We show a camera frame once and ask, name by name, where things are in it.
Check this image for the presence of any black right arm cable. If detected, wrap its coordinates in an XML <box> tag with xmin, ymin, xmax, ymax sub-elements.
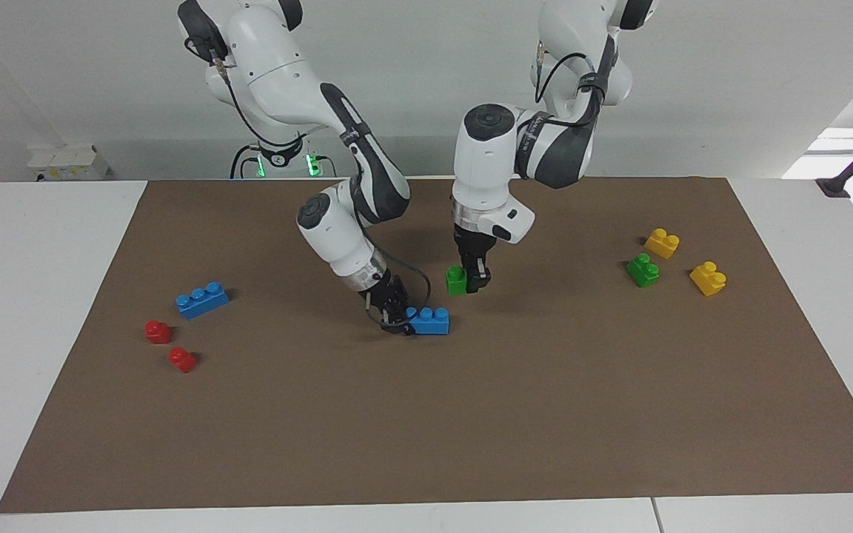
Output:
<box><xmin>185</xmin><ymin>37</ymin><xmax>433</xmax><ymax>331</ymax></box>

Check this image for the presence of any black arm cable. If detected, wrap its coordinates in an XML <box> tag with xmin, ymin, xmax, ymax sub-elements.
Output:
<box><xmin>532</xmin><ymin>38</ymin><xmax>611</xmax><ymax>106</ymax></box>
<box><xmin>185</xmin><ymin>37</ymin><xmax>433</xmax><ymax>331</ymax></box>

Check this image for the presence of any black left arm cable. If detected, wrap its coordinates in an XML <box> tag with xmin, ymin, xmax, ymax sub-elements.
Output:
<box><xmin>532</xmin><ymin>38</ymin><xmax>611</xmax><ymax>106</ymax></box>

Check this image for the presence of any blue three-stud toy block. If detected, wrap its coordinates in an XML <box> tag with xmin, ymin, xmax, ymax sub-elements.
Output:
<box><xmin>175</xmin><ymin>281</ymin><xmax>231</xmax><ymax>321</ymax></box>
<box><xmin>405</xmin><ymin>306</ymin><xmax>451</xmax><ymax>336</ymax></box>

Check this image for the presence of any brown table mat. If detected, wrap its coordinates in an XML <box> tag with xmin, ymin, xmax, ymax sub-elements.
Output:
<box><xmin>0</xmin><ymin>176</ymin><xmax>853</xmax><ymax>514</ymax></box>

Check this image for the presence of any black right base cable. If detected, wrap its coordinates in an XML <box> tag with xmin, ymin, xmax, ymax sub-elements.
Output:
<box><xmin>230</xmin><ymin>144</ymin><xmax>261</xmax><ymax>180</ymax></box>

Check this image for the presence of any yellow two-stud toy block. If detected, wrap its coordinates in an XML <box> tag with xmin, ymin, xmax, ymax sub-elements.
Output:
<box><xmin>689</xmin><ymin>261</ymin><xmax>728</xmax><ymax>298</ymax></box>
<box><xmin>643</xmin><ymin>227</ymin><xmax>681</xmax><ymax>261</ymax></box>

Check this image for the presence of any white cardboard box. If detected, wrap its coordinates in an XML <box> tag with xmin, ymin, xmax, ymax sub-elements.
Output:
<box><xmin>26</xmin><ymin>144</ymin><xmax>111</xmax><ymax>181</ymax></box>

